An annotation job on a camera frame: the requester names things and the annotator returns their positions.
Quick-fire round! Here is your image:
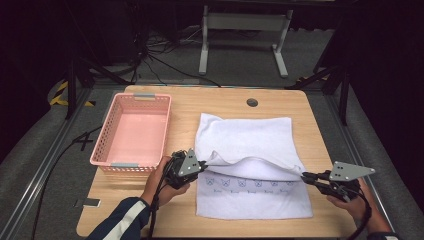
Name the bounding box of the white printed towel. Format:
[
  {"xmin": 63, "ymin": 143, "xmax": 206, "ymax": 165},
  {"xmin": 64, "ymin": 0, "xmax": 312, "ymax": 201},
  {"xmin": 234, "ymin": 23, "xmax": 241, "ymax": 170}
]
[{"xmin": 194, "ymin": 112, "xmax": 315, "ymax": 221}]

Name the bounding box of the pink plastic basket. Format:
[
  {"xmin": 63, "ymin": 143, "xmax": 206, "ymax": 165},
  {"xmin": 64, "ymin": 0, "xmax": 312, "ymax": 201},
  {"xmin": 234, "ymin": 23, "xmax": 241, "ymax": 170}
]
[{"xmin": 89, "ymin": 92, "xmax": 173, "ymax": 175}]

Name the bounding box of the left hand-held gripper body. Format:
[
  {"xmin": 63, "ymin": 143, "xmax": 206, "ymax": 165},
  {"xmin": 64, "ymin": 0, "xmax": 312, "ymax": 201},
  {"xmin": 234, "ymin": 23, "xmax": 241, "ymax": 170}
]
[{"xmin": 164, "ymin": 147, "xmax": 203, "ymax": 190}]

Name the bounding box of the tangle of floor cables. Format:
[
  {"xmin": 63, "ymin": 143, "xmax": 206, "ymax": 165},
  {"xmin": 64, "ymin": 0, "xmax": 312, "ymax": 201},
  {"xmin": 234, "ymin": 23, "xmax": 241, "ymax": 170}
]
[{"xmin": 131, "ymin": 24, "xmax": 203, "ymax": 84}]

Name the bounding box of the black tripod stand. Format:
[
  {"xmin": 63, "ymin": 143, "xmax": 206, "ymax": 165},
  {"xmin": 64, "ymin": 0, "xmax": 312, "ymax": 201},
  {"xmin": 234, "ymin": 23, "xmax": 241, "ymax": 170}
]
[
  {"xmin": 284, "ymin": 63, "xmax": 352, "ymax": 127},
  {"xmin": 64, "ymin": 49, "xmax": 135, "ymax": 120}
]

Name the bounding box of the metal floor rail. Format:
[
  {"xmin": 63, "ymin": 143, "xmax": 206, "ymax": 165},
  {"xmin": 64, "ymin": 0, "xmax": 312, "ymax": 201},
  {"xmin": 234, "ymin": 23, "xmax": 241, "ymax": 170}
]
[
  {"xmin": 0, "ymin": 87, "xmax": 93, "ymax": 240},
  {"xmin": 323, "ymin": 94, "xmax": 403, "ymax": 240}
]

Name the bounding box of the long black floor cable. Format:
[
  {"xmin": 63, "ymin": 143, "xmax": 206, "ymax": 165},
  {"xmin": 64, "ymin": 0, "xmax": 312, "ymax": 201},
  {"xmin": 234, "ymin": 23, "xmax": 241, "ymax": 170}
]
[{"xmin": 145, "ymin": 53, "xmax": 222, "ymax": 89}]

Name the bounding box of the right hand-held gripper black cable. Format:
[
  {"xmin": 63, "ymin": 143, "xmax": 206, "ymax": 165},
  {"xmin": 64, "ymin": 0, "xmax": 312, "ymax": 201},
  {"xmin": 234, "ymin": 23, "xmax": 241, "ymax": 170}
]
[{"xmin": 336, "ymin": 186, "xmax": 373, "ymax": 240}]

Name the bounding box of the hand-held gripper black cable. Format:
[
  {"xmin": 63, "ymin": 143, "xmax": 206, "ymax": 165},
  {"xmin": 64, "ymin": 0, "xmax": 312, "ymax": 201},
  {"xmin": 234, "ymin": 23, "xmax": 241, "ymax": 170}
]
[
  {"xmin": 147, "ymin": 151, "xmax": 179, "ymax": 240},
  {"xmin": 336, "ymin": 186, "xmax": 373, "ymax": 240}
]

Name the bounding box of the person's right hand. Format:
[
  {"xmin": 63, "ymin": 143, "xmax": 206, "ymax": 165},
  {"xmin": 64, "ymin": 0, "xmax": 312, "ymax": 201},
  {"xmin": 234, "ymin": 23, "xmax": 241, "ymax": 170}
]
[{"xmin": 326, "ymin": 177, "xmax": 378, "ymax": 223}]

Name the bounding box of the black tape floor mark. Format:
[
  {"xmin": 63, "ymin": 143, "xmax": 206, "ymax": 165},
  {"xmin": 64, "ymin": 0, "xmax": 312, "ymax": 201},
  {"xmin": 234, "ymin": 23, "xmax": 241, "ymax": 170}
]
[{"xmin": 72, "ymin": 131, "xmax": 95, "ymax": 152}]

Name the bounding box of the thick black floor cable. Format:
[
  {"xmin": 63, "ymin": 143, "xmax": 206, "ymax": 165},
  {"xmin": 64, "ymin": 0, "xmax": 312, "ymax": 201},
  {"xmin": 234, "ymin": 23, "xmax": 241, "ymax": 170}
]
[{"xmin": 30, "ymin": 125, "xmax": 103, "ymax": 240}]

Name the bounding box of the left hand-held gripper black cable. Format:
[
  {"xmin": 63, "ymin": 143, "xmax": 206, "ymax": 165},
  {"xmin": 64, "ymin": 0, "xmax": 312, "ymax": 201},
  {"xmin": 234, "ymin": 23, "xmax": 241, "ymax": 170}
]
[{"xmin": 147, "ymin": 151, "xmax": 179, "ymax": 240}]

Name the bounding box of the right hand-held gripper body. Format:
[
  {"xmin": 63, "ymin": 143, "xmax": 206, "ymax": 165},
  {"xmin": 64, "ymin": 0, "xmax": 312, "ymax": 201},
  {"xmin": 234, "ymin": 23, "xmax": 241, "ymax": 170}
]
[{"xmin": 319, "ymin": 161, "xmax": 377, "ymax": 203}]

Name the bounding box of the yellow black hazard tape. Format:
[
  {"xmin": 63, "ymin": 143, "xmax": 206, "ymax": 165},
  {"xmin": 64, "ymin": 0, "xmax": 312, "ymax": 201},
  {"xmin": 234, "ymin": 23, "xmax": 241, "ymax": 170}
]
[{"xmin": 49, "ymin": 80, "xmax": 96, "ymax": 108}]

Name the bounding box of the grey tape piece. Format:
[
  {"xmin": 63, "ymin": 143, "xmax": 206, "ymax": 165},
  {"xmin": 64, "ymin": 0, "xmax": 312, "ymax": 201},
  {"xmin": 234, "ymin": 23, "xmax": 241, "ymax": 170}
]
[{"xmin": 74, "ymin": 197, "xmax": 102, "ymax": 209}]

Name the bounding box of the person's left hand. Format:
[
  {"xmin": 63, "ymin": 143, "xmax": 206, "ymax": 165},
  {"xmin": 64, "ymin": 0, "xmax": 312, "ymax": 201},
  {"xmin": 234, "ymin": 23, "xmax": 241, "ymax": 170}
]
[{"xmin": 140, "ymin": 155, "xmax": 191, "ymax": 208}]

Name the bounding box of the white metal desk frame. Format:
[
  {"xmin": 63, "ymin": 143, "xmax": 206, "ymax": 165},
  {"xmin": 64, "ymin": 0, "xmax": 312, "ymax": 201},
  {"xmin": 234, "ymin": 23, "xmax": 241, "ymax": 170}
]
[{"xmin": 198, "ymin": 4, "xmax": 295, "ymax": 80}]

